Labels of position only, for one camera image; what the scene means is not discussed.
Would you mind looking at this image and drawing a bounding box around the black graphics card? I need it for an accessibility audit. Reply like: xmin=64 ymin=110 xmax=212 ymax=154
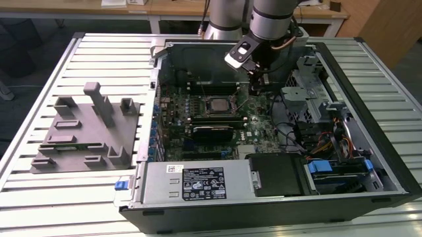
xmin=192 ymin=125 xmax=235 ymax=144

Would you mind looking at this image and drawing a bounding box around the black wire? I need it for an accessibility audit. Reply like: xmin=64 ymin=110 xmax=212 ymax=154
xmin=272 ymin=120 xmax=304 ymax=153

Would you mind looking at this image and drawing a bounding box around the silver chipset heatsink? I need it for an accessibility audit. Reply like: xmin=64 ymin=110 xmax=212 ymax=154
xmin=238 ymin=145 xmax=256 ymax=158

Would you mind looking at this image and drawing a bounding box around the black open PC case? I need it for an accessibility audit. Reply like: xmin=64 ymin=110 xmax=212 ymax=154
xmin=113 ymin=38 xmax=422 ymax=235

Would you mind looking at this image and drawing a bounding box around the orange wire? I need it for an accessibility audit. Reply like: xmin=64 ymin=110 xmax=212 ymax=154
xmin=304 ymin=132 xmax=332 ymax=158

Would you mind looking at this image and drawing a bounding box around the grey parts rack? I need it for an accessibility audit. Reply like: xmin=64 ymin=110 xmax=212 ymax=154
xmin=29 ymin=82 xmax=141 ymax=175

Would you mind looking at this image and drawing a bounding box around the wooden cabinet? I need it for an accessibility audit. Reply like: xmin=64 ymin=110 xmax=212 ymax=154
xmin=338 ymin=0 xmax=422 ymax=67

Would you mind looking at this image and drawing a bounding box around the white chair foot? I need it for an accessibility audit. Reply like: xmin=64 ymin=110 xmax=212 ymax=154
xmin=0 ymin=80 xmax=16 ymax=101

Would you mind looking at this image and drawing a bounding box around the silver power supply unit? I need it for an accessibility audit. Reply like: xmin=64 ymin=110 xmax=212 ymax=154
xmin=140 ymin=159 xmax=258 ymax=205

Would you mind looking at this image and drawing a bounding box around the blue disk carrier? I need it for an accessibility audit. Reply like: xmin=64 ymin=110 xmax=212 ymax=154
xmin=307 ymin=160 xmax=332 ymax=174

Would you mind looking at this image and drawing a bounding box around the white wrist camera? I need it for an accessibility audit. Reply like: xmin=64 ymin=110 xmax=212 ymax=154
xmin=224 ymin=40 xmax=263 ymax=70

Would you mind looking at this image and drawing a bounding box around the green RAM stick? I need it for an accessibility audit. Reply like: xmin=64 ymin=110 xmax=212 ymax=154
xmin=53 ymin=144 xmax=89 ymax=152

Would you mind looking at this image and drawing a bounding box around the metal socket cover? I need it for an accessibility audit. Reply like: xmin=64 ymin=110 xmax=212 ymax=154
xmin=232 ymin=84 xmax=255 ymax=110

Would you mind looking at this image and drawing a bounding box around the grey metal drive cage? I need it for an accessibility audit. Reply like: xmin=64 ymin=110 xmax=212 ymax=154
xmin=279 ymin=55 xmax=334 ymax=124

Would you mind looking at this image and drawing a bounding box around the CPU socket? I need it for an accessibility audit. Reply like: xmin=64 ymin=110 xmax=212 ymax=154
xmin=203 ymin=96 xmax=239 ymax=117

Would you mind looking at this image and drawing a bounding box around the silver CPU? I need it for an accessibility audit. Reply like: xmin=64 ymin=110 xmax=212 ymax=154
xmin=207 ymin=97 xmax=232 ymax=113

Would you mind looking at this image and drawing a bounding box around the black RAM slot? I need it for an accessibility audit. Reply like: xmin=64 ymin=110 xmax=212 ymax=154
xmin=191 ymin=121 xmax=247 ymax=128
xmin=187 ymin=82 xmax=240 ymax=89
xmin=190 ymin=116 xmax=247 ymax=122
xmin=187 ymin=88 xmax=240 ymax=96

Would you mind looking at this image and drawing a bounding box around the green motherboard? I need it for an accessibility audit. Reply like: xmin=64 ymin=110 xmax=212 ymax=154
xmin=157 ymin=83 xmax=291 ymax=161

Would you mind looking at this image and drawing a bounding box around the black plastic shroud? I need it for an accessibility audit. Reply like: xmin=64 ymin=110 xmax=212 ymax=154
xmin=247 ymin=153 xmax=312 ymax=198

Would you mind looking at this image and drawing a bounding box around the black office chair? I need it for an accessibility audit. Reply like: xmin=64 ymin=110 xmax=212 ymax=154
xmin=0 ymin=18 xmax=44 ymax=77

